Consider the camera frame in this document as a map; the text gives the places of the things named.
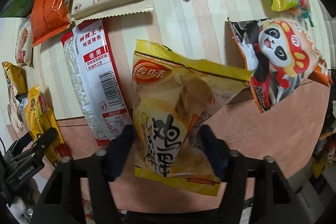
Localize yellow snack packet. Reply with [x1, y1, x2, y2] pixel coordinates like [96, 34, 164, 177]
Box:
[17, 85, 72, 167]

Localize yellow egg snack bag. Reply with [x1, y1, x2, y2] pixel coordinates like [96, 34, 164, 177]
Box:
[132, 40, 251, 196]

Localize orange panda snack bag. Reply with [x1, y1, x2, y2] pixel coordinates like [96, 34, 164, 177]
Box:
[229, 19, 333, 113]

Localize golden crinkled snack bag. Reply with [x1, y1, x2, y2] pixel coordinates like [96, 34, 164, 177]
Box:
[2, 61, 27, 98]

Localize white red spicy strip packet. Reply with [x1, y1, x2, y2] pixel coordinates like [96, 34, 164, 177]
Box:
[61, 19, 131, 146]

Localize small white red snack packet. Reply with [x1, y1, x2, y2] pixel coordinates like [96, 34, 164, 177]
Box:
[15, 16, 33, 67]

